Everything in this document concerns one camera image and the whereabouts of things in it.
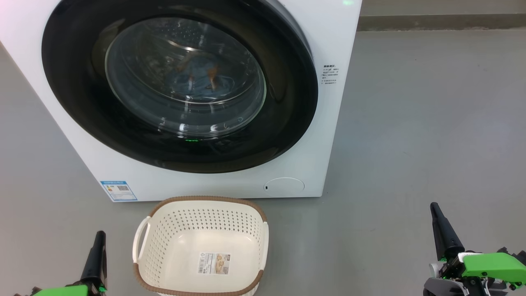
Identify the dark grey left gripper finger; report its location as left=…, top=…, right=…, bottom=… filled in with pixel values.
left=80, top=231, right=108, bottom=289

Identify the printed text notice label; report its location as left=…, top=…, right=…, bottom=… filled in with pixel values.
left=322, top=65, right=340, bottom=85

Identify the basket product label sticker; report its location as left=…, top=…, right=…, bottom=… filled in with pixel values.
left=198, top=252, right=231, bottom=275

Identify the black round glass washer door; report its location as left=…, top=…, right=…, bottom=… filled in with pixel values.
left=41, top=0, right=319, bottom=174

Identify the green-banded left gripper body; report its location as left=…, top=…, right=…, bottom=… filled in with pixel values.
left=14, top=283, right=108, bottom=296

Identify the white Hisense washing machine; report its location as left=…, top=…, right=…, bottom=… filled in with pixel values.
left=0, top=0, right=363, bottom=203

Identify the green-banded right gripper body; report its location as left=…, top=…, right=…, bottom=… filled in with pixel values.
left=423, top=247, right=526, bottom=296

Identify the cream perforated laundry basket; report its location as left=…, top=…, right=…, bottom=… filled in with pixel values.
left=132, top=196, right=270, bottom=296

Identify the round white filter cover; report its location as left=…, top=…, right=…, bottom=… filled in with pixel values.
left=263, top=177, right=305, bottom=194

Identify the blue energy label sticker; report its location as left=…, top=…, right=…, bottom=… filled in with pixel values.
left=100, top=180, right=138, bottom=202

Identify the blue cartoon print garment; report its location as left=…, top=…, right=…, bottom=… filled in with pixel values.
left=173, top=53, right=244, bottom=102

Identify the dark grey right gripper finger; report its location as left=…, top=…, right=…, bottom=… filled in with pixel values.
left=430, top=202, right=465, bottom=261

